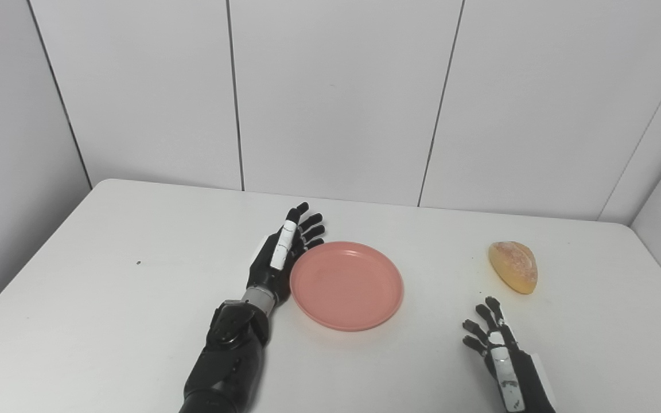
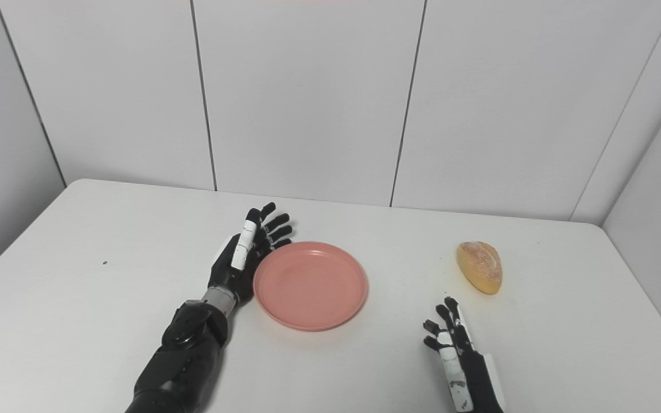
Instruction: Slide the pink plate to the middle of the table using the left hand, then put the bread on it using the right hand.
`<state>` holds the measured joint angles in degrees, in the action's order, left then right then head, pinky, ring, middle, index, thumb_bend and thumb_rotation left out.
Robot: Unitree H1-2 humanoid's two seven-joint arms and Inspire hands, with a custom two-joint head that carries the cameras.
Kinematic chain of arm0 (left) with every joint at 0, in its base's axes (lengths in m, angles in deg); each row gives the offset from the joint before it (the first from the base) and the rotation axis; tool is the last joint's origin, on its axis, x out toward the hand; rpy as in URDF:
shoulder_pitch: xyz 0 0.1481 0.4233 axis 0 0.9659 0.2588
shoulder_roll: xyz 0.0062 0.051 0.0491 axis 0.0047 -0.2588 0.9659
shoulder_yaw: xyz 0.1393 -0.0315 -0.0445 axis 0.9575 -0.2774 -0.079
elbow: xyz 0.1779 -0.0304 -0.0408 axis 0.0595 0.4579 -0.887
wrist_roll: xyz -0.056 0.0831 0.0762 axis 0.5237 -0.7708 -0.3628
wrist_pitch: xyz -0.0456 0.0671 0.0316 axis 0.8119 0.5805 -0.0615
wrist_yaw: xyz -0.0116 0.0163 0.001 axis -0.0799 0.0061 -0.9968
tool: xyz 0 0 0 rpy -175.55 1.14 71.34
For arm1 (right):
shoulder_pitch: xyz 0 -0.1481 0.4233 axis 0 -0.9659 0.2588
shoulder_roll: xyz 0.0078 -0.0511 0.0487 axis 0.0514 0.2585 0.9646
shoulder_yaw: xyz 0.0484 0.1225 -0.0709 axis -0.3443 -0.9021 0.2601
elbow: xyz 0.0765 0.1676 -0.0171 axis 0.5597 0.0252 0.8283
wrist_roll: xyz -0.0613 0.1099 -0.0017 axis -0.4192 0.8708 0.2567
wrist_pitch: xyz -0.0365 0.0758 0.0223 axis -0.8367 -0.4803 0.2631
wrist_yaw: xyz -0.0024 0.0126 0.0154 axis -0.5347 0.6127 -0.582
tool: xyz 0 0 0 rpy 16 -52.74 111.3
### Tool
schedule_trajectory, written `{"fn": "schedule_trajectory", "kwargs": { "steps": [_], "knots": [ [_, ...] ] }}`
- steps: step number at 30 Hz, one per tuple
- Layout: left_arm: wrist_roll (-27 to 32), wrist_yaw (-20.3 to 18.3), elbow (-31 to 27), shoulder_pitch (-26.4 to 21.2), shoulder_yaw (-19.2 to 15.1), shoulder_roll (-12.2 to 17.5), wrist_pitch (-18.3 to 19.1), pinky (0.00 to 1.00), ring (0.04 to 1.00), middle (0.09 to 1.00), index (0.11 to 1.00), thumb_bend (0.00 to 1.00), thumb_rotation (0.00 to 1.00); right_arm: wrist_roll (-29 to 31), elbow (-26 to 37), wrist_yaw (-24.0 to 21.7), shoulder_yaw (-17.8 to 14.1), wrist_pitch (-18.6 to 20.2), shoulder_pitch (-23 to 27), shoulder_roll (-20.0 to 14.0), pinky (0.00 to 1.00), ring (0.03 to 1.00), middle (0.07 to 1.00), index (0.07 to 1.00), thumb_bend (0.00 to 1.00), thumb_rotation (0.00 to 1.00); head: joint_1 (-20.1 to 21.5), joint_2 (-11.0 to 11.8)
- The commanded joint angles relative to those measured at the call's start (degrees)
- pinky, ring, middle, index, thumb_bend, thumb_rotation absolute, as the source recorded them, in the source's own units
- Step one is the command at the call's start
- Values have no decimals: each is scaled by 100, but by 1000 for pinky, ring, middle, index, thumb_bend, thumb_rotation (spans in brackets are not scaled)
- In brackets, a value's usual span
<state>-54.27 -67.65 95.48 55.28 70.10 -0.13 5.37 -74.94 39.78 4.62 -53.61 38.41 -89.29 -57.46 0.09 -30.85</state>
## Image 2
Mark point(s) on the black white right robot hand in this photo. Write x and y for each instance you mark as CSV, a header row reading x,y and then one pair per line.
x,y
479,384

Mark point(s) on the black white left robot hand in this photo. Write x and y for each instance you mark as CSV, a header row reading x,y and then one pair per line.
x,y
224,275

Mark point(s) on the pink round plate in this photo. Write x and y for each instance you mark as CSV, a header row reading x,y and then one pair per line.
x,y
310,287

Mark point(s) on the golden bread roll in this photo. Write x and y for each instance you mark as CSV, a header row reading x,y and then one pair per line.
x,y
481,267

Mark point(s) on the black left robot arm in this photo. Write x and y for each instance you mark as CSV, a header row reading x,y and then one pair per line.
x,y
181,367

